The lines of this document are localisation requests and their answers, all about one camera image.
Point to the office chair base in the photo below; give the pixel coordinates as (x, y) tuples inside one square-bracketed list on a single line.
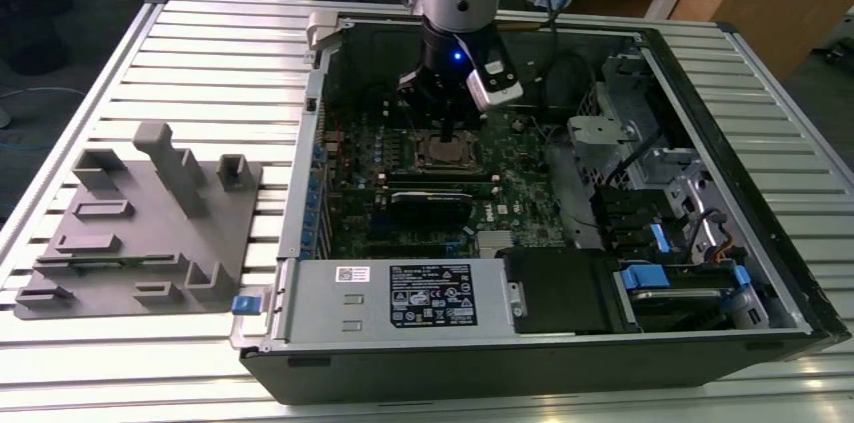
[(841, 50)]

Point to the silver hard disk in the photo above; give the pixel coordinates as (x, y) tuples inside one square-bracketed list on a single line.
[(674, 294)]

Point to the blue disk carrier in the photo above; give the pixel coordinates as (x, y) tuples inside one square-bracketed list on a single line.
[(643, 277)]

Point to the black graphics card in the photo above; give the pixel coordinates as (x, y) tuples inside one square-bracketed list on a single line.
[(430, 213)]

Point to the green motherboard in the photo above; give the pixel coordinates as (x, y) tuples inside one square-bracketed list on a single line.
[(527, 203)]

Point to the grey parts rack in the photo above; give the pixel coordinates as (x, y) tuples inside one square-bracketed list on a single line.
[(153, 243)]

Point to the blue case latch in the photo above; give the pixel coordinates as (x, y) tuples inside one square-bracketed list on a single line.
[(245, 305)]

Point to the CPU socket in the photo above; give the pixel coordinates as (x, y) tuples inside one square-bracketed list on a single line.
[(450, 170)]

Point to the silver CPU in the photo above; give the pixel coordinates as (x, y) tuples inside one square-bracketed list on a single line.
[(452, 154)]

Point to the silver chipset heatsink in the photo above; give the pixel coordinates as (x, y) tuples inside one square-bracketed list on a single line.
[(496, 239)]

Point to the metal drive cage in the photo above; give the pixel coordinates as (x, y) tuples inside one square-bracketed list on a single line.
[(596, 135)]

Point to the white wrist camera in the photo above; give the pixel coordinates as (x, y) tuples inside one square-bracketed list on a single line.
[(496, 90)]

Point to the black disk bay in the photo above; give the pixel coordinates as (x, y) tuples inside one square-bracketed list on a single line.
[(627, 213)]

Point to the black PC case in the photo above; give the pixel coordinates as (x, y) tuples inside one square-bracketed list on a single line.
[(534, 373)]

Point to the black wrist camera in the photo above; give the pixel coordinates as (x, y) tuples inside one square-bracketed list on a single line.
[(414, 88)]

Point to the blue disk bay clip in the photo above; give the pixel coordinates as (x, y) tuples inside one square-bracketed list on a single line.
[(659, 238)]

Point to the black office chair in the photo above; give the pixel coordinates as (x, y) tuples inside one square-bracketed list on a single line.
[(33, 18)]

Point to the grey power supply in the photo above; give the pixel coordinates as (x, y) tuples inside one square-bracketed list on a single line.
[(320, 313)]

